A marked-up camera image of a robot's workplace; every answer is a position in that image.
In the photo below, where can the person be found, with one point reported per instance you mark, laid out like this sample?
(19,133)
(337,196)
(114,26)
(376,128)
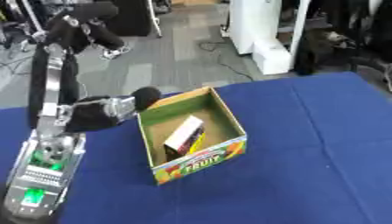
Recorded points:
(76,29)

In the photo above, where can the tan cardboard box green inside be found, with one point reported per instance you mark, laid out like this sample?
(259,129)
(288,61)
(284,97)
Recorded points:
(204,163)

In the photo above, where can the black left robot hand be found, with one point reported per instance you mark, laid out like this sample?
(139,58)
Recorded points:
(92,116)

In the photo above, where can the white cabinet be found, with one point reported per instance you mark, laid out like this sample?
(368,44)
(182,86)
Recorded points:
(265,38)

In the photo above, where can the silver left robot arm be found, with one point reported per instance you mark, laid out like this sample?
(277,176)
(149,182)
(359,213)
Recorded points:
(43,172)

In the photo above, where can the small white and dark carton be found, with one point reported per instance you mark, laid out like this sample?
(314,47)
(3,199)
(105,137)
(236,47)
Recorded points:
(184,135)

